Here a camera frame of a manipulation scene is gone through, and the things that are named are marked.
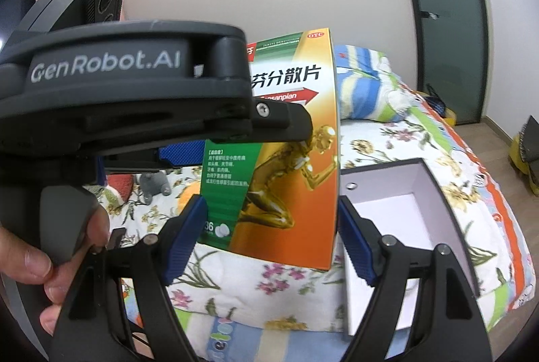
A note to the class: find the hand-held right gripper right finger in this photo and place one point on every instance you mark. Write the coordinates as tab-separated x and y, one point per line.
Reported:
360	246

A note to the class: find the grey plush toy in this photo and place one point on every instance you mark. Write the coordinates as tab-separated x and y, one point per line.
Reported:
153	183

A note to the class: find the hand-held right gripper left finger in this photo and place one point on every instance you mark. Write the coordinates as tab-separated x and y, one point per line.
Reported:
185	244

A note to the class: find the frosted glass door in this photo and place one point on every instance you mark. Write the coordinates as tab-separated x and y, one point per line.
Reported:
446	29

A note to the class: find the person's left hand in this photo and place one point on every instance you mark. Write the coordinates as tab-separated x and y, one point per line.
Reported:
25	261

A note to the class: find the dark mesh bag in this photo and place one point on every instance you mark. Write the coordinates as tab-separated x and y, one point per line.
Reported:
436	98

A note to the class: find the floral blanket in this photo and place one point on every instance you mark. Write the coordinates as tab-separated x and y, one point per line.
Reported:
379	143

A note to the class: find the red plush toy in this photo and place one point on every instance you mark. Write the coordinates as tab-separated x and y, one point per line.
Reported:
118	185

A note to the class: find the striped cartoon quilt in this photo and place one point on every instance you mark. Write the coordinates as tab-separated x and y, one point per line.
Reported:
358	92

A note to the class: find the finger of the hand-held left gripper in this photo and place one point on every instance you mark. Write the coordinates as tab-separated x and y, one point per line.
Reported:
185	153
290	124

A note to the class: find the orange green medicine box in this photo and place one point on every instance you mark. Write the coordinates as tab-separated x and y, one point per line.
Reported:
286	185

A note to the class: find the yellow plastic object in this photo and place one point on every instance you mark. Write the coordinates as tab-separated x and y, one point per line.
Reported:
520	164

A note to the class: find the black box white interior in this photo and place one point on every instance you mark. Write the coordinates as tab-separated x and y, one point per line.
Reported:
391	214

